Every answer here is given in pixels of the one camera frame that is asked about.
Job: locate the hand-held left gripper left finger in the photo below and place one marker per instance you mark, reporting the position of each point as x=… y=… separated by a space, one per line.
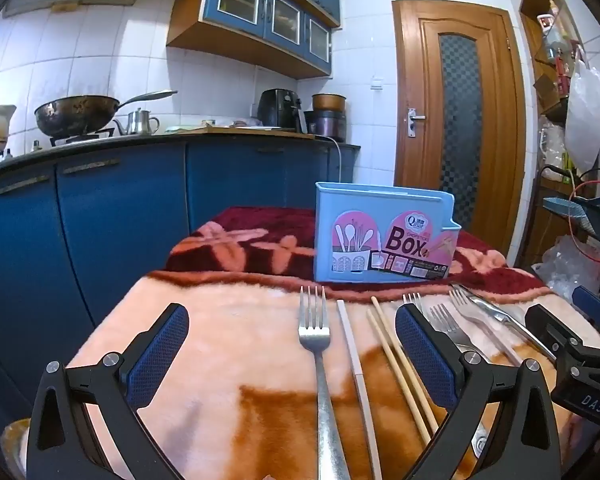
x=157 y=355

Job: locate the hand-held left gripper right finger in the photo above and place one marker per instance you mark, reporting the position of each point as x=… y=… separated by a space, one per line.
x=425 y=355

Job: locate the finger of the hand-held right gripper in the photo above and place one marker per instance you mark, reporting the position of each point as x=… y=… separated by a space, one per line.
x=592 y=302
x=547 y=327

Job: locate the wooden chopstick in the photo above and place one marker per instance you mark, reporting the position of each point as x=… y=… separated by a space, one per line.
x=387 y=330
x=382 y=347

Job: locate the steel fork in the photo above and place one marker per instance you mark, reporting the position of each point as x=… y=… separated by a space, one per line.
x=445 y=327
x=414 y=302
x=315 y=335
x=472 y=315

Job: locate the white chopstick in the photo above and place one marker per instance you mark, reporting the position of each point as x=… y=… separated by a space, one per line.
x=352 y=355

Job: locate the light blue utensil box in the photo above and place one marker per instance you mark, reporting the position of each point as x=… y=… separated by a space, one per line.
x=350 y=210

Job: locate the clear plastic bag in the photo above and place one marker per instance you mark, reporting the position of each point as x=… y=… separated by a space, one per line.
x=565 y=270

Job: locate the pink and maroon floral blanket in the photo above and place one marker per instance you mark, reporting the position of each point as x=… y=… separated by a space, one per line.
x=230 y=320

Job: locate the blue patterned cloth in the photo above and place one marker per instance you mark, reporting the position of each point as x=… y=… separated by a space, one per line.
x=565 y=210

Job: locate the blue base cabinets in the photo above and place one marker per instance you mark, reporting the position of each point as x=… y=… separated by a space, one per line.
x=105 y=220

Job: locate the white plastic bag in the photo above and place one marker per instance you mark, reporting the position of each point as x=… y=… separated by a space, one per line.
x=587 y=110

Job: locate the gas stove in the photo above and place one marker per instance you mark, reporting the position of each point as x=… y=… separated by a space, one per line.
x=80 y=137

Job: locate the steel kettle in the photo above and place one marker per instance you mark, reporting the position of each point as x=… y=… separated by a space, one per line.
x=140 y=122

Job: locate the rice cooker pot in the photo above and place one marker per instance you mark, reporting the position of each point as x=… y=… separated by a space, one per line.
x=327 y=124

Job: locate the black wok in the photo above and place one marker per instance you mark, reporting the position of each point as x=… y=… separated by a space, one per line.
x=75 y=115

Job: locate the wooden door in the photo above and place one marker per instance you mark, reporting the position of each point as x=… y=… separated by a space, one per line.
x=420 y=85

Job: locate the copper pot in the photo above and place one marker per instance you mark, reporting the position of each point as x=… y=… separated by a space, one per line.
x=329 y=101

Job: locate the black air fryer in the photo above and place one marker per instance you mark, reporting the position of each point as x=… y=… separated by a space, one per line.
x=277 y=107

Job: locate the wooden wall shelf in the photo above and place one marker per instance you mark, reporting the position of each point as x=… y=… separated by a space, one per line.
x=535 y=35

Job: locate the white light switch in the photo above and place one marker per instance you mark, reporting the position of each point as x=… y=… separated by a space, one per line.
x=376 y=83

